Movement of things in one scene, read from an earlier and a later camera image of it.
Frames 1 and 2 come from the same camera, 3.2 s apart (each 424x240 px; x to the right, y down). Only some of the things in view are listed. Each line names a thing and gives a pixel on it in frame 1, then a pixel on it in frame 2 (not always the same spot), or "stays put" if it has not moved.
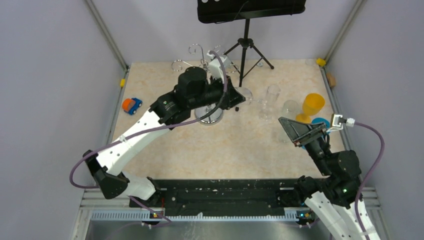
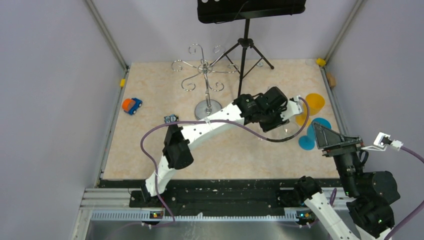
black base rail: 191,196 stays put
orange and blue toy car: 130,105 stays put
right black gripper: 297,130 to 339,143
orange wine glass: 312,104 stays put
